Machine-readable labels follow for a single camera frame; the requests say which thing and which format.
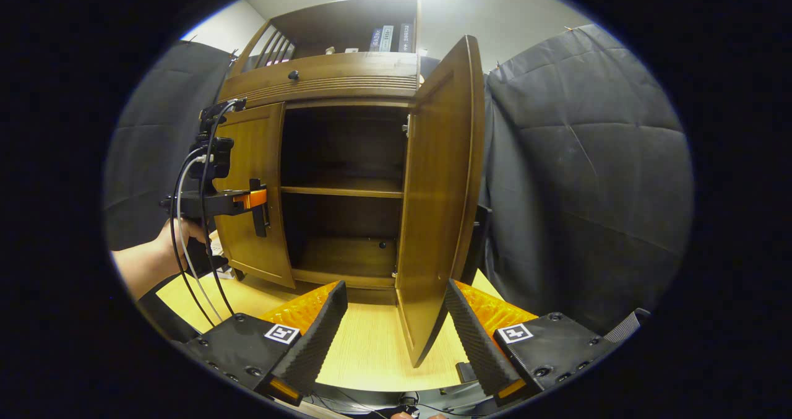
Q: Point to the wooden cabinet door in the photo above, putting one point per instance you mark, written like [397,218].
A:
[433,190]
[247,140]

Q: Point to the grey upright book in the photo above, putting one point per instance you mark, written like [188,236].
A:
[387,38]

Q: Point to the blue upright book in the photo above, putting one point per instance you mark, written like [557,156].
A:
[375,40]

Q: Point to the dark upright book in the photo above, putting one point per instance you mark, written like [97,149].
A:
[406,37]

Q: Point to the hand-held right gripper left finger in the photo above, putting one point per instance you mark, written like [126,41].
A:
[318,343]

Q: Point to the wooden double-door shoe cabinet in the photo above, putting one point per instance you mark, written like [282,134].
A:
[346,26]

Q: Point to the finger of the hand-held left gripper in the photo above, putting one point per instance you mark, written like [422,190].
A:
[255,199]

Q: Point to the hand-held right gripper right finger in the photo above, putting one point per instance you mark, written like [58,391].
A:
[476,343]

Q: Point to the wooden drawer with black knob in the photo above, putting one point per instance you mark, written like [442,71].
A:
[359,72]

